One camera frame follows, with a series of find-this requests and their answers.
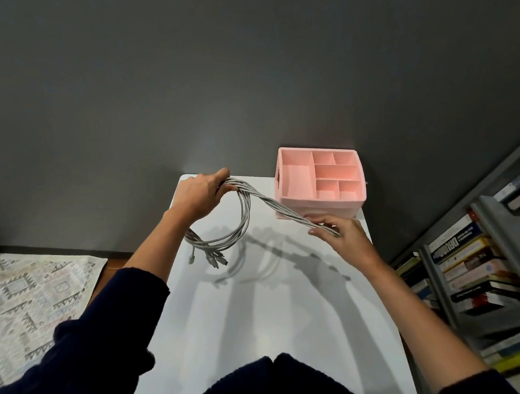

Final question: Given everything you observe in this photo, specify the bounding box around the stack of books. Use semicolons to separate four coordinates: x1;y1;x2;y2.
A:
389;167;520;383

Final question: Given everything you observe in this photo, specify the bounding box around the patterned pale rug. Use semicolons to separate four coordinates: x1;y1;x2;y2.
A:
0;246;116;392

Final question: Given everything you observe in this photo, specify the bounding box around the grey metal bookshelf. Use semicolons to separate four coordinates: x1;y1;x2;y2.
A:
383;133;520;394

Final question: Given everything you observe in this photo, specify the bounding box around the person's left forearm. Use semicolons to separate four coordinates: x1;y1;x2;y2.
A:
120;207;194;286

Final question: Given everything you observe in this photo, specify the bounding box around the person's right hand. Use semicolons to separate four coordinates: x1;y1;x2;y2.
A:
305;212;378;272

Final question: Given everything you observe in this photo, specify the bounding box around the pink compartment organizer box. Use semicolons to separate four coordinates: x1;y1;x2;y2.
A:
271;142;369;223

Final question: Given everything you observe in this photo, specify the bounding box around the dark navy sweater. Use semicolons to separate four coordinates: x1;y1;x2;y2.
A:
0;248;520;394

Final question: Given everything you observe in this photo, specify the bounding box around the bundle of grey cables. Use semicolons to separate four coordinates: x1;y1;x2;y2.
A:
181;171;343;271

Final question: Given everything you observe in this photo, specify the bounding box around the person's left hand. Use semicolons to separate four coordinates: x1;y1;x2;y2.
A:
166;167;240;225

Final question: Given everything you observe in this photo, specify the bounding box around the person's right forearm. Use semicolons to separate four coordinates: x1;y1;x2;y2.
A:
362;252;490;390

